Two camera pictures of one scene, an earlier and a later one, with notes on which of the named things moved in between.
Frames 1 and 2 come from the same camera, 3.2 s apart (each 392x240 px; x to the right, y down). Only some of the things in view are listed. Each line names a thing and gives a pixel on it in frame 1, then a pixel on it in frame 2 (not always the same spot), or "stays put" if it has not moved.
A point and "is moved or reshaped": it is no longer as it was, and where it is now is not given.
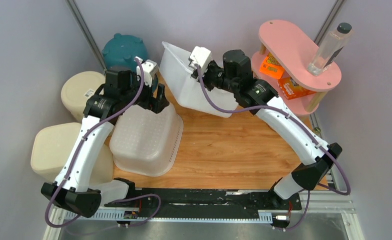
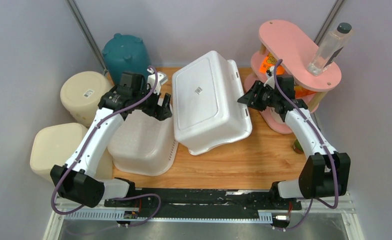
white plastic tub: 187,81 is moved or reshaped
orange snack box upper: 271,66 stays put
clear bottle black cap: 330,49 stays put
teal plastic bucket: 120,51 stays put
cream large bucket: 77,88 stays put
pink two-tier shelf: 293,51 stays put
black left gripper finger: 160,102 -> 165,112
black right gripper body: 215,75 -> 269,97
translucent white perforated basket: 145,143 stays put
